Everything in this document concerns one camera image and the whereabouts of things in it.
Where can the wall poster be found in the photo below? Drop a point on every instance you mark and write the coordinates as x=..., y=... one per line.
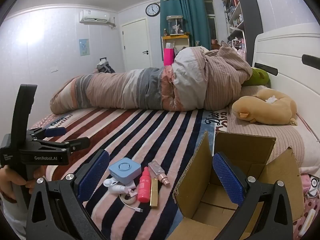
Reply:
x=84, y=47

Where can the bright pink box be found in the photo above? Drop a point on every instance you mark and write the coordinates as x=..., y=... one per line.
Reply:
x=169, y=56

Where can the yellow shelf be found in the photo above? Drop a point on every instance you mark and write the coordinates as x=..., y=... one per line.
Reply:
x=175, y=37

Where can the yellow plush toy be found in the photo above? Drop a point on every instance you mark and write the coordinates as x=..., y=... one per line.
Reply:
x=265, y=107

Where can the pink bottle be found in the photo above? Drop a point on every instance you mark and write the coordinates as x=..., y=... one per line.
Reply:
x=143, y=190

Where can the rolled striped duvet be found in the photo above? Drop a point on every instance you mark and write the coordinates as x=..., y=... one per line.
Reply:
x=125, y=90

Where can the cream white bar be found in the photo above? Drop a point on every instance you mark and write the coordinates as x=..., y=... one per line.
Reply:
x=307, y=222

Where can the glass display case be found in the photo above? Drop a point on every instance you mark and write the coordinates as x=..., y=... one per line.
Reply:
x=175, y=26

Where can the gold lipstick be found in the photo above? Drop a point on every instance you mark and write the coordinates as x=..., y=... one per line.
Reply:
x=154, y=195

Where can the person's left hand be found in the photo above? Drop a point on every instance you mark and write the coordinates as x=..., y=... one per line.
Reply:
x=15, y=178

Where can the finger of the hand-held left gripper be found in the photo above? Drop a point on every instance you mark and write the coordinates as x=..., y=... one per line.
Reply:
x=55, y=131
x=75, y=143

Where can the teal curtain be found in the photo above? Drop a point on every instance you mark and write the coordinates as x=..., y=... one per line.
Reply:
x=195, y=20

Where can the pink polka dot blanket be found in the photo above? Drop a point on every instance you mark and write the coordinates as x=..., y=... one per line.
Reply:
x=310, y=205

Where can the window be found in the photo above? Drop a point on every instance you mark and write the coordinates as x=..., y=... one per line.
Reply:
x=211, y=22

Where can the clear perfume bottle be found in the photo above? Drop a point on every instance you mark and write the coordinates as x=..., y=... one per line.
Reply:
x=156, y=168

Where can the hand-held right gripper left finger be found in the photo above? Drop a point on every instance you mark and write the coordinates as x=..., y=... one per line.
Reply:
x=92, y=177

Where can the white door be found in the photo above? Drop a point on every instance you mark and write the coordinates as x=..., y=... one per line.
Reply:
x=136, y=45

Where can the blue square case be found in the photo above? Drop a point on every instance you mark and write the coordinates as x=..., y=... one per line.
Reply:
x=125, y=167

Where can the green plush toy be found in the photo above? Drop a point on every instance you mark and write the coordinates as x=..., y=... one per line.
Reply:
x=260, y=77

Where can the white round-dial device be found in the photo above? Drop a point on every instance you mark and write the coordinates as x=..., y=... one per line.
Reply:
x=313, y=186

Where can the tall bookshelf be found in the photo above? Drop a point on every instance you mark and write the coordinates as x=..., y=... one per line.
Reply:
x=247, y=10

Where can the white headboard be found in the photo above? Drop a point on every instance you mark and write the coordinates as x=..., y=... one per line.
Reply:
x=287, y=50

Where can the white air conditioner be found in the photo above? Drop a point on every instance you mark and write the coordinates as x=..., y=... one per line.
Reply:
x=94, y=16

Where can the pink white rack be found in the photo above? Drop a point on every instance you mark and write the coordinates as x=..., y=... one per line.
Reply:
x=237, y=45

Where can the round wall clock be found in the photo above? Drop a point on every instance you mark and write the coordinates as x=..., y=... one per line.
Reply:
x=152, y=9

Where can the brown cardboard box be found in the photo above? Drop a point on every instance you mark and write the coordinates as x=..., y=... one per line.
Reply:
x=195, y=170

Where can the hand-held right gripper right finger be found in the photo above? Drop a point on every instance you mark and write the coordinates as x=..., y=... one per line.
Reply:
x=227, y=182

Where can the white contact lens case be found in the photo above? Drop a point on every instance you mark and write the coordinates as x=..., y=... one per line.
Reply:
x=110, y=182

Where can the pink pouch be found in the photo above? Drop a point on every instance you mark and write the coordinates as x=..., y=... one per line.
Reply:
x=305, y=181

